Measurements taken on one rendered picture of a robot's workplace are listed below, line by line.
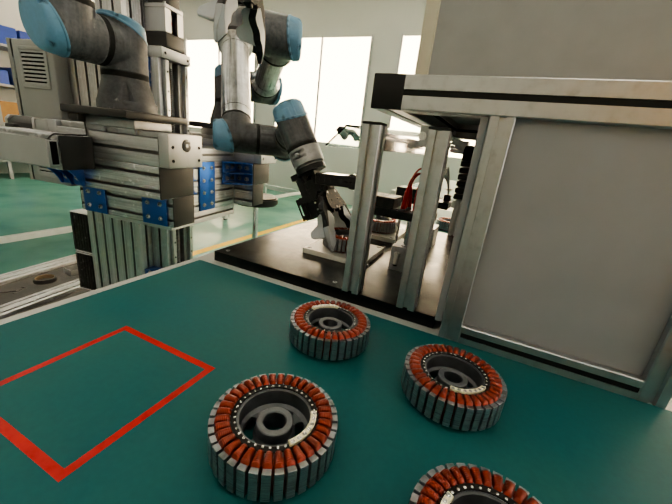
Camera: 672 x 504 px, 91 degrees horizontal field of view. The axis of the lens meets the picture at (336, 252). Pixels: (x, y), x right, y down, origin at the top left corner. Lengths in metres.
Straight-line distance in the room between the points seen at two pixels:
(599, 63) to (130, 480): 0.70
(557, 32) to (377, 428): 0.56
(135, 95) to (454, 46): 0.83
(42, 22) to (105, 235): 0.77
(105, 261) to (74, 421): 1.23
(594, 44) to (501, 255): 0.30
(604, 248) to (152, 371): 0.56
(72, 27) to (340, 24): 5.47
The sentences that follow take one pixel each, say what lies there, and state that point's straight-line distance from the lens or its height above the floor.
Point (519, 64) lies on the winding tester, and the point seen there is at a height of 1.15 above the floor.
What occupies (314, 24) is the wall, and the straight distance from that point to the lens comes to 6.55.
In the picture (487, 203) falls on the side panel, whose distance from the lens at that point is 0.49.
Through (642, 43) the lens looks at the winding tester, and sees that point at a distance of 0.63.
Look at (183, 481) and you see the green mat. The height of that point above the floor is 0.75.
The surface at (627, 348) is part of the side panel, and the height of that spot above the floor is 0.81.
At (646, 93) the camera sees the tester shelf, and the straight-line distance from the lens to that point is 0.51.
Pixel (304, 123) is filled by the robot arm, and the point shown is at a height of 1.05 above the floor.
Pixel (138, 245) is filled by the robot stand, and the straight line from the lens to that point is 1.45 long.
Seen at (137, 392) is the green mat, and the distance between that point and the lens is 0.43.
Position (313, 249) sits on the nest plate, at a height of 0.78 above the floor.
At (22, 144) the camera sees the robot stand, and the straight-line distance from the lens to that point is 1.21.
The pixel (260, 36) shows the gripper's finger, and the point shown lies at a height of 1.20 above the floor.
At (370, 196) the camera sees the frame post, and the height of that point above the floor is 0.94.
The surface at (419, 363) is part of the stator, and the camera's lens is 0.42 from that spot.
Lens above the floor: 1.02
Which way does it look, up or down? 18 degrees down
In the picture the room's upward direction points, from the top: 7 degrees clockwise
